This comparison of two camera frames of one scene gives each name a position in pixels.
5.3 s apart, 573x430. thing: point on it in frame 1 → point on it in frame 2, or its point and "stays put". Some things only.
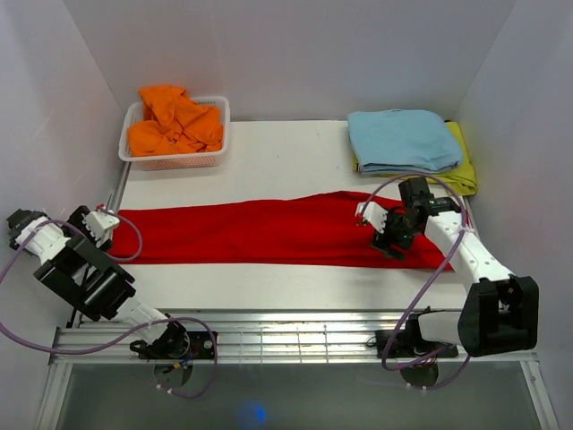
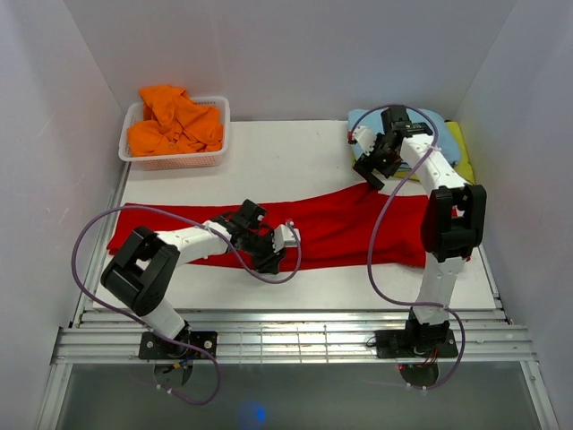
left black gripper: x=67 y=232 → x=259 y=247
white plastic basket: x=133 y=113 stays put
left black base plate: x=200 y=348 stays put
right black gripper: x=382 y=241 → x=365 y=165
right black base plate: x=408 y=345 stays put
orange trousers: x=174 y=124 stays put
